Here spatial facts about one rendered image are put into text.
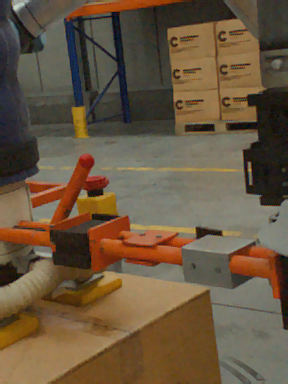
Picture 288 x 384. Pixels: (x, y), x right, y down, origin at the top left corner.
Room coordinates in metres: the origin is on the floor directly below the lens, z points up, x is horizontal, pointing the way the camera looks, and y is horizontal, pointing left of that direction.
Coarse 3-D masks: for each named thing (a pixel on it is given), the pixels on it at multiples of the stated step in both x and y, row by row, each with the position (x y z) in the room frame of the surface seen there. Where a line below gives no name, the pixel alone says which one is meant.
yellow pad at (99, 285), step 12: (96, 276) 1.27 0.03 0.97; (108, 276) 1.27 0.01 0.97; (72, 288) 1.23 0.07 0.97; (84, 288) 1.23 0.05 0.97; (96, 288) 1.22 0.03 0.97; (108, 288) 1.24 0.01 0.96; (48, 300) 1.25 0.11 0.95; (60, 300) 1.23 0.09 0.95; (72, 300) 1.21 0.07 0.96; (84, 300) 1.20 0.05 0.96
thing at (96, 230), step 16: (64, 224) 1.12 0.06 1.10; (80, 224) 1.13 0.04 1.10; (96, 224) 1.12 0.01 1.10; (112, 224) 1.08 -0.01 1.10; (128, 224) 1.10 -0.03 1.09; (64, 240) 1.07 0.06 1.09; (80, 240) 1.05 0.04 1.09; (96, 240) 1.05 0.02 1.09; (64, 256) 1.08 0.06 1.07; (80, 256) 1.06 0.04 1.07; (96, 256) 1.05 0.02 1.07; (112, 256) 1.07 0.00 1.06
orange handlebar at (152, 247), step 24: (48, 192) 1.44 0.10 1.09; (0, 240) 1.20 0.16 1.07; (24, 240) 1.16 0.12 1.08; (48, 240) 1.12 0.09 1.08; (120, 240) 1.08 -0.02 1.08; (144, 240) 1.02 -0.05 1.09; (168, 240) 1.03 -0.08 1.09; (192, 240) 1.01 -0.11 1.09; (144, 264) 1.00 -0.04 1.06; (240, 264) 0.91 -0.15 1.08; (264, 264) 0.89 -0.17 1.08
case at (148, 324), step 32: (128, 288) 1.26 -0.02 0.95; (160, 288) 1.24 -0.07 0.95; (192, 288) 1.22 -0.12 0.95; (64, 320) 1.15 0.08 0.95; (96, 320) 1.13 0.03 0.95; (128, 320) 1.12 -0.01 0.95; (160, 320) 1.12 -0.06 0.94; (192, 320) 1.18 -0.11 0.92; (0, 352) 1.06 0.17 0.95; (32, 352) 1.05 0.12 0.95; (64, 352) 1.03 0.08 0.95; (96, 352) 1.02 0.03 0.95; (128, 352) 1.06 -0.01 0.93; (160, 352) 1.11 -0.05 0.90; (192, 352) 1.17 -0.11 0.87
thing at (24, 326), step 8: (8, 320) 1.12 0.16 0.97; (16, 320) 1.13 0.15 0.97; (24, 320) 1.12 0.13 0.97; (32, 320) 1.12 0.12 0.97; (0, 328) 1.10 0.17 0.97; (8, 328) 1.10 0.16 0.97; (16, 328) 1.10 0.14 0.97; (24, 328) 1.11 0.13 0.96; (32, 328) 1.12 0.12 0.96; (0, 336) 1.08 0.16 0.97; (8, 336) 1.08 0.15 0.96; (16, 336) 1.09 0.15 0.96; (24, 336) 1.10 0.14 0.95; (0, 344) 1.07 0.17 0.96; (8, 344) 1.08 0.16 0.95
